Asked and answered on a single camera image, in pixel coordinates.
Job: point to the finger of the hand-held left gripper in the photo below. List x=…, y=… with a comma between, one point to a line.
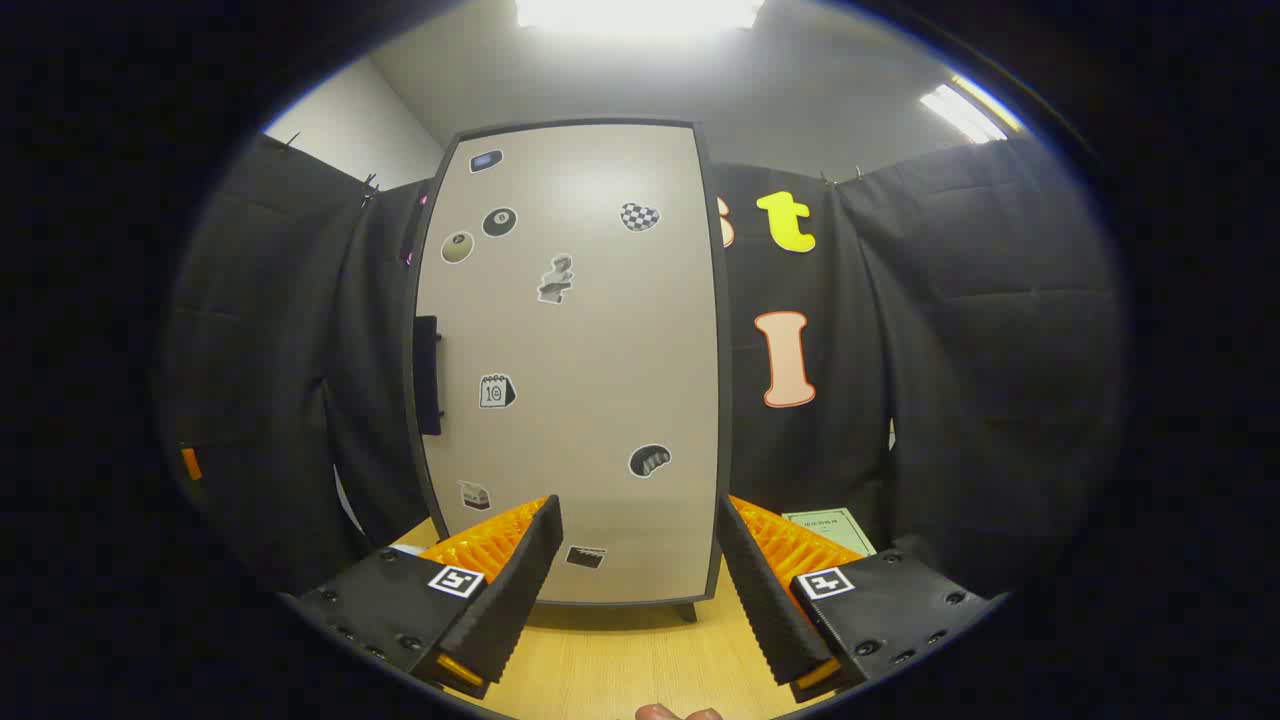
x=191, y=464

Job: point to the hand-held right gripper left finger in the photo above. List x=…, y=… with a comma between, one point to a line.
x=520, y=590

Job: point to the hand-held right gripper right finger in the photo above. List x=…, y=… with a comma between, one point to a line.
x=765, y=600

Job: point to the dark grey cabinet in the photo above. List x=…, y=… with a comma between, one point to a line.
x=725, y=420

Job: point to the pale green booklet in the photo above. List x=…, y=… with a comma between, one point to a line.
x=835, y=530

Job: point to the black backdrop cloth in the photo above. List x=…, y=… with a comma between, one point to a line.
x=1000, y=350

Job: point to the ceiling light panel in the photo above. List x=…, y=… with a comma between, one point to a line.
x=965, y=112
x=640, y=12

